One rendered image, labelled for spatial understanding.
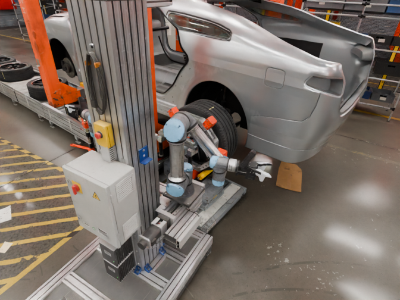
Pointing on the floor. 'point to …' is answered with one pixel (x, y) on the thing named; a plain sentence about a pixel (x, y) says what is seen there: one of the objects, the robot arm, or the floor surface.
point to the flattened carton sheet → (289, 177)
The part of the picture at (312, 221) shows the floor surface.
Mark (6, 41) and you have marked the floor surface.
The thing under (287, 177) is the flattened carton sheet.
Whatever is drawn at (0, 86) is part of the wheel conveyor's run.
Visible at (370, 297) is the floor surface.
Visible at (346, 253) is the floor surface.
